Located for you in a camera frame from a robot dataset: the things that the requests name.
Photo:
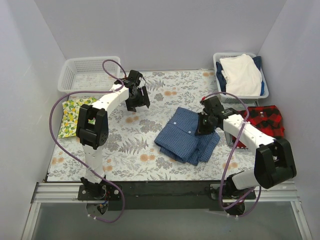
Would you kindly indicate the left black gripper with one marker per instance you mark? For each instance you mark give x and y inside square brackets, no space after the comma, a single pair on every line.
[139,100]

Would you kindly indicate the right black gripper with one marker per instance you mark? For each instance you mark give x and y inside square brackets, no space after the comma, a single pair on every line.
[201,126]

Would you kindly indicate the blue checkered long sleeve shirt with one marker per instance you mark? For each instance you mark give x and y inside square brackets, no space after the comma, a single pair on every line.
[178,139]

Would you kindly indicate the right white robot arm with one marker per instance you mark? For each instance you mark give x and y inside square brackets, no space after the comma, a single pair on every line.
[274,160]

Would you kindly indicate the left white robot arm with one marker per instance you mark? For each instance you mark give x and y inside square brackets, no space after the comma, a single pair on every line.
[93,128]

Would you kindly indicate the left white plastic basket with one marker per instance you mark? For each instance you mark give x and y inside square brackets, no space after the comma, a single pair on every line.
[88,74]

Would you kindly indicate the white folded shirt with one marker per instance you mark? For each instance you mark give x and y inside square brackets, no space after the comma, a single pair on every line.
[242,75]

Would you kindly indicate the red black plaid shirt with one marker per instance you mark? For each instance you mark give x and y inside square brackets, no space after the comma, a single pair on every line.
[268,120]

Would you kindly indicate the floral patterned table mat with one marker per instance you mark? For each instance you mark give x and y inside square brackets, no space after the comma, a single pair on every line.
[130,153]

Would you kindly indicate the lemon print folded cloth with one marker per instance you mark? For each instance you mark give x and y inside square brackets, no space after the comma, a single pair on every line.
[71,110]

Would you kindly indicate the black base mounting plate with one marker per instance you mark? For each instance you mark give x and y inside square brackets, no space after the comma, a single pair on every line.
[170,195]

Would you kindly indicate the aluminium frame rail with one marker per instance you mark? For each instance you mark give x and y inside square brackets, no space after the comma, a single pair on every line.
[56,193]

